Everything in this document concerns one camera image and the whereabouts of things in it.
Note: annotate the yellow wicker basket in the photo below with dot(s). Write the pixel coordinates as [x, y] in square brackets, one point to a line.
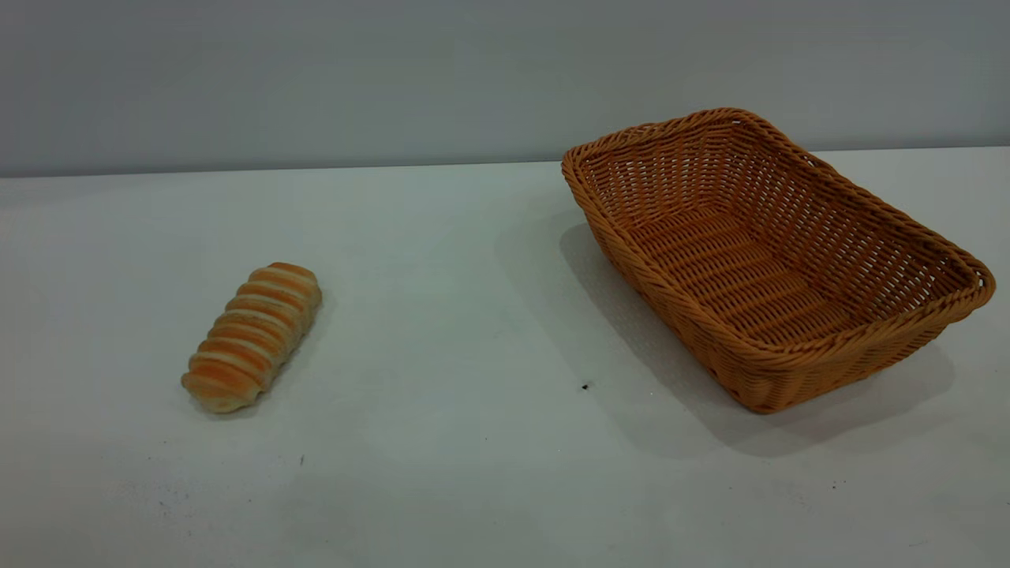
[710, 260]

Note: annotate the striped bread roll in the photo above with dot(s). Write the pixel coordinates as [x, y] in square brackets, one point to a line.
[252, 335]

